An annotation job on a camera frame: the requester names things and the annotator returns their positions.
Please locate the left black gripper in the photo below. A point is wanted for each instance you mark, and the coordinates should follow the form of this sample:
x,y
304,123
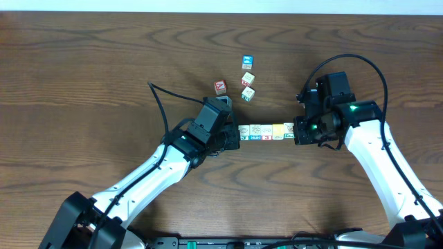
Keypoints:
x,y
233,137

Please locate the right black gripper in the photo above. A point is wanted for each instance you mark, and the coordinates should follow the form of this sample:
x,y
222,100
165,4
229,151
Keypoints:
x,y
300,133

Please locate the green circle wooden block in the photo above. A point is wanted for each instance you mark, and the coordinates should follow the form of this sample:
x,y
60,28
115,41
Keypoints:
x,y
244,132

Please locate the yellow top wooden block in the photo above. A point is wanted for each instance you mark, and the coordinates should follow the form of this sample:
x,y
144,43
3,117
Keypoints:
x,y
277,131

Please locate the red sided wooden block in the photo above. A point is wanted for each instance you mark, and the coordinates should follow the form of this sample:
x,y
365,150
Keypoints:
x,y
266,131

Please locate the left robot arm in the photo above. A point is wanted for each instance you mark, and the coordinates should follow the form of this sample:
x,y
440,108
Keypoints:
x,y
103,220

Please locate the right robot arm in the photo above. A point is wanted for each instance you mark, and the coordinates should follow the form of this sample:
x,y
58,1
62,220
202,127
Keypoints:
x,y
414,214

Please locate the red A wooden block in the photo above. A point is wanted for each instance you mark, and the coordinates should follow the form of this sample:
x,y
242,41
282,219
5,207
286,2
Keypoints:
x,y
220,87

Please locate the green J wooden block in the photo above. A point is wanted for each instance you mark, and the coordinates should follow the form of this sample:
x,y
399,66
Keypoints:
x,y
248,94

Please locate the red M wooden block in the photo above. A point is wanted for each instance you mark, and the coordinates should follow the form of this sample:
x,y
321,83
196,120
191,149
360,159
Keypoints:
x,y
247,79

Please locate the blue top wooden block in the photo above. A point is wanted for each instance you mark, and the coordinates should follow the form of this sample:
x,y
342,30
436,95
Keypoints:
x,y
247,62

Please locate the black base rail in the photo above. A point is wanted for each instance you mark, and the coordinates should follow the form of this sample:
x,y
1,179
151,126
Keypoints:
x,y
225,242

